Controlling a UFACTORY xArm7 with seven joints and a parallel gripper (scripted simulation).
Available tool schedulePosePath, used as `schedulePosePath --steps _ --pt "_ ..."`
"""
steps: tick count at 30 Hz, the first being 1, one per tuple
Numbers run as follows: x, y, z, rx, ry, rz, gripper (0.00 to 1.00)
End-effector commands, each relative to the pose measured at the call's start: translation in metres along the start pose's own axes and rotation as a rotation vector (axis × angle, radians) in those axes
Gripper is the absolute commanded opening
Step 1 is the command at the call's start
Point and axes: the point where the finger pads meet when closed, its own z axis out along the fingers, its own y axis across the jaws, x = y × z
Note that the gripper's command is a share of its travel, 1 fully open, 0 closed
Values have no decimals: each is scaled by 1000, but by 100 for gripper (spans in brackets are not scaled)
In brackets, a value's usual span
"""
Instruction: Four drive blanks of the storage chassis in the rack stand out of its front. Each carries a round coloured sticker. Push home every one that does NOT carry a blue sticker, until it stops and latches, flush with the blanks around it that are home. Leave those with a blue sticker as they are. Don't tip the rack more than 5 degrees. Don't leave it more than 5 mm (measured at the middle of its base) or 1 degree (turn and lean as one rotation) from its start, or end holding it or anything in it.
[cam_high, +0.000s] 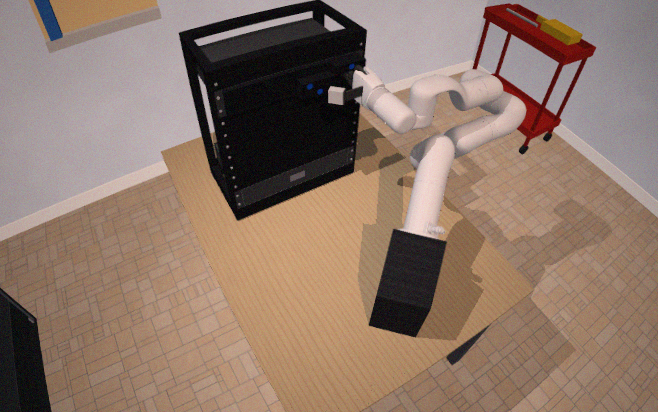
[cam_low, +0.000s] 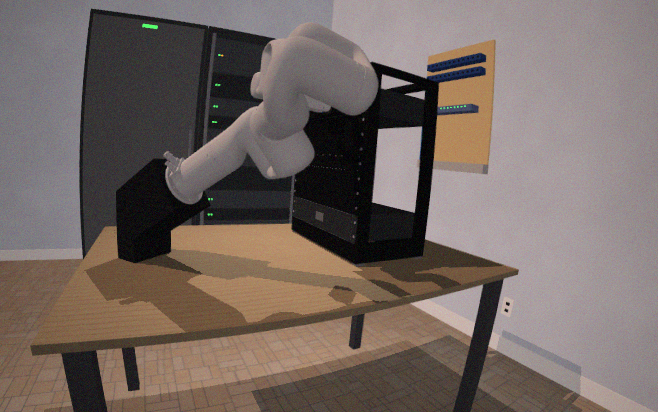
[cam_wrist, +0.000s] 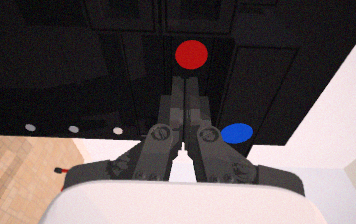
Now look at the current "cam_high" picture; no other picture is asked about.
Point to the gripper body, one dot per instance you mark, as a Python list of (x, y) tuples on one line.
[(370, 83)]

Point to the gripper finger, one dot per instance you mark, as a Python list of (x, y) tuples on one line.
[(350, 73), (350, 81)]

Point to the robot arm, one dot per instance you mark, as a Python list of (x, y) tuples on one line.
[(438, 151)]

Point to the black server rack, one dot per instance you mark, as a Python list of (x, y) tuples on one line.
[(281, 150)]

